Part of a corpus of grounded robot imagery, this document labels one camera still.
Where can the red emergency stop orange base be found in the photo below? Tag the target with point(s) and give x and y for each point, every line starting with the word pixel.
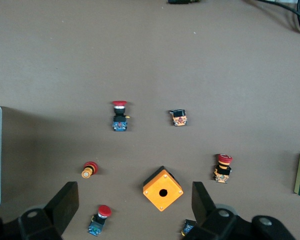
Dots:
pixel 222 170

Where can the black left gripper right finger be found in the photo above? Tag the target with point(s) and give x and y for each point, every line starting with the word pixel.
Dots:
pixel 202 207

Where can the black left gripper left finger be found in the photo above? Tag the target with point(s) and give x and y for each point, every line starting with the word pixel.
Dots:
pixel 62 207

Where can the red mushroom button blue base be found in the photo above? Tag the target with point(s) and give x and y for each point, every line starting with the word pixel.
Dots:
pixel 120 122
pixel 188 227
pixel 101 215

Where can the orange button enclosure box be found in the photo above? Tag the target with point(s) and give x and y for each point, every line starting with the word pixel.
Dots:
pixel 153 191

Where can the red yellow button head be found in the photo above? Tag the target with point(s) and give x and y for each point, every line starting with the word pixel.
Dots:
pixel 90 169

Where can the orange black contact block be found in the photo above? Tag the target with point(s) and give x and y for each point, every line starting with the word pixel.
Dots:
pixel 179 119

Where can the brown table cover sheet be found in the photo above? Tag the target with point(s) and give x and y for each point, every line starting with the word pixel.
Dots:
pixel 140 50

